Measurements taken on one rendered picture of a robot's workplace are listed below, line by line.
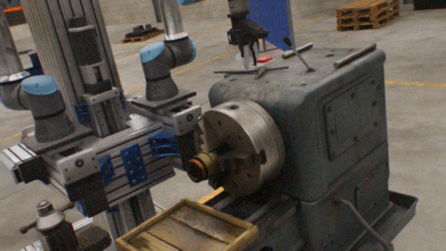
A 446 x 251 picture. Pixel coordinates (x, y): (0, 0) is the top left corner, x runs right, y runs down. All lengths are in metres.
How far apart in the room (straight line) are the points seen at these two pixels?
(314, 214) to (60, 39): 1.22
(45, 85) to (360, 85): 1.16
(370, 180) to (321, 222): 0.33
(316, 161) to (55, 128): 0.97
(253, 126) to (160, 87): 0.69
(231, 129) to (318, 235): 0.52
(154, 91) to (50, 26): 0.49
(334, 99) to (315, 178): 0.28
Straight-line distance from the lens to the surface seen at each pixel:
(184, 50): 2.01
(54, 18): 1.96
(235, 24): 1.68
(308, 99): 1.41
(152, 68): 1.93
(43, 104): 1.76
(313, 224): 1.59
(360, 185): 1.80
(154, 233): 1.51
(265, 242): 1.49
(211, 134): 1.45
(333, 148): 1.59
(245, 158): 1.34
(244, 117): 1.38
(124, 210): 2.13
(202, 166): 1.36
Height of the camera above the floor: 1.67
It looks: 20 degrees down
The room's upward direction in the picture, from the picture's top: 11 degrees counter-clockwise
